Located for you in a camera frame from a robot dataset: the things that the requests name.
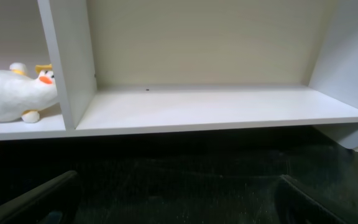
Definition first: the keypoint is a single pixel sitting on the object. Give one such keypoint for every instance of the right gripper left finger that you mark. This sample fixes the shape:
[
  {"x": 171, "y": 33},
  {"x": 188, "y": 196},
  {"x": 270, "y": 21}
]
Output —
[{"x": 42, "y": 202}]

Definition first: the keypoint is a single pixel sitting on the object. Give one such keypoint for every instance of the white plush duck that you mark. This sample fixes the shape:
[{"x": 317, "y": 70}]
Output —
[{"x": 8, "y": 93}]

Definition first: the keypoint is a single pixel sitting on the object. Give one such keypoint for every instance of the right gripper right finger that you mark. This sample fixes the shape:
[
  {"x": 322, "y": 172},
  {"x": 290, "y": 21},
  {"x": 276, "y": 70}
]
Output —
[{"x": 300, "y": 205}]

